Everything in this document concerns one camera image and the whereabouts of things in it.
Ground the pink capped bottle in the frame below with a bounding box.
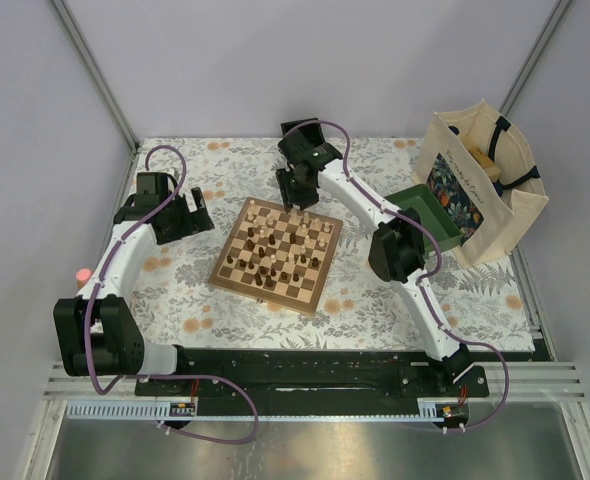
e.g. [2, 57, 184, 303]
[75, 268, 93, 289]

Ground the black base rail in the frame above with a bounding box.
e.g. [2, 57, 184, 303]
[133, 349, 491, 401]

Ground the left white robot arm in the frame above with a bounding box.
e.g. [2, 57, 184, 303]
[53, 172, 214, 395]

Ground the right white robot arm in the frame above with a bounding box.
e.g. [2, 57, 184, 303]
[276, 123, 473, 396]

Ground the white slotted cable duct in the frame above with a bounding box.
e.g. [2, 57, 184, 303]
[66, 392, 444, 423]

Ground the cream canvas tote bag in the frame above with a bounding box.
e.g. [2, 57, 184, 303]
[413, 101, 549, 268]

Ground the wooden box in bag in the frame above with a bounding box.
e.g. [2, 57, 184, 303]
[466, 146, 501, 182]

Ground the black plastic bin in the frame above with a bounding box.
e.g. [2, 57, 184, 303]
[280, 118, 325, 146]

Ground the floral table mat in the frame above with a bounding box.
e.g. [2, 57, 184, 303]
[130, 137, 535, 355]

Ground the wooden chess board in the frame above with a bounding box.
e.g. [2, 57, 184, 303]
[209, 197, 343, 315]

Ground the green metal tray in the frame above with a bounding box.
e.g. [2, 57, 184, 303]
[385, 184, 462, 253]

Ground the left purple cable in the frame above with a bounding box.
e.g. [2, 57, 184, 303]
[85, 144, 261, 444]

